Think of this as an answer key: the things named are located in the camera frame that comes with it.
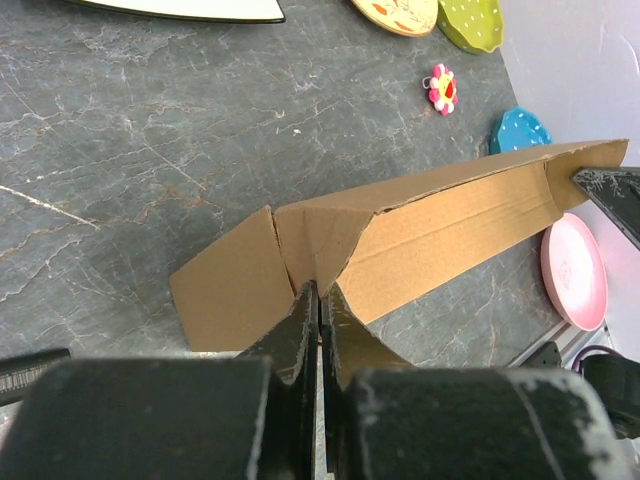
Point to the green dotted plate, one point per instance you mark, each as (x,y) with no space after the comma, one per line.
(474,26)

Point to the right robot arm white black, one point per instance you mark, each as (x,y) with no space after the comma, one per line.
(616,380)

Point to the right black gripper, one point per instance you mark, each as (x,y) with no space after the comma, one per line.
(615,191)

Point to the pink flower toy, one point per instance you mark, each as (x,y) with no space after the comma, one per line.
(441,88)

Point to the brown cardboard box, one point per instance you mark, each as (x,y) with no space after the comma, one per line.
(383,245)

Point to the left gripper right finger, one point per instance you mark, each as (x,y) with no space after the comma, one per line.
(388,419)

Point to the blue dotted plate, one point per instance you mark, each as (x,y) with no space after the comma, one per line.
(517,129)

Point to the pink black highlighter marker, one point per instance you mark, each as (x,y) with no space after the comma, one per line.
(20,372)

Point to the pink plate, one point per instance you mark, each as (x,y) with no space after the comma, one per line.
(574,274)

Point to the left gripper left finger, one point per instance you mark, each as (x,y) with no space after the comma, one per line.
(251,416)

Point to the white square plate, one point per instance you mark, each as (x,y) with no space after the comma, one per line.
(225,11)

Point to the beige floral plate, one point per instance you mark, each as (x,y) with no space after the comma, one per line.
(410,18)

